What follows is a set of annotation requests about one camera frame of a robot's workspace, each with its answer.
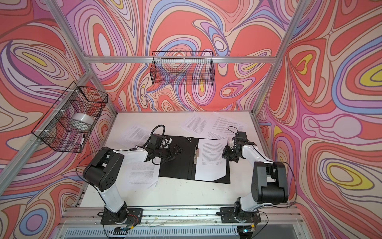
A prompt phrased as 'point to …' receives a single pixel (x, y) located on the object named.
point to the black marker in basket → (82, 141)
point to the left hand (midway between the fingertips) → (181, 154)
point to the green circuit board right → (245, 228)
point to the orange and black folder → (184, 166)
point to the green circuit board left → (119, 229)
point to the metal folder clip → (195, 155)
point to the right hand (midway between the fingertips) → (224, 158)
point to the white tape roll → (81, 122)
